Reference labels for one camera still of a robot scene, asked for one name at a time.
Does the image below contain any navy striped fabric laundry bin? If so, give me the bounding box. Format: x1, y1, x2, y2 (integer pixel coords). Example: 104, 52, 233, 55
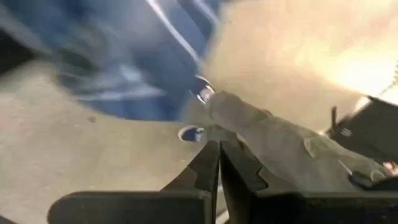
0, 0, 221, 122

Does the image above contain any round silver desk grommet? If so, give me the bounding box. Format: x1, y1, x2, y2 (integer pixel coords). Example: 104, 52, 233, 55
177, 124, 205, 143

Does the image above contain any grey garment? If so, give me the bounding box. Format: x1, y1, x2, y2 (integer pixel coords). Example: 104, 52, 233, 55
183, 90, 394, 192

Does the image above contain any beige desk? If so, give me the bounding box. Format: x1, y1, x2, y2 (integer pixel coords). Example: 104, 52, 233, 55
0, 0, 398, 224

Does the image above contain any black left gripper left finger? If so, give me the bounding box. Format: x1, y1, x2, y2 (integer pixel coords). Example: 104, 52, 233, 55
48, 139, 220, 224

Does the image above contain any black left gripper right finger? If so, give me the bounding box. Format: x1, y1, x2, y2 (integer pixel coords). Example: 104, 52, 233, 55
220, 139, 398, 224

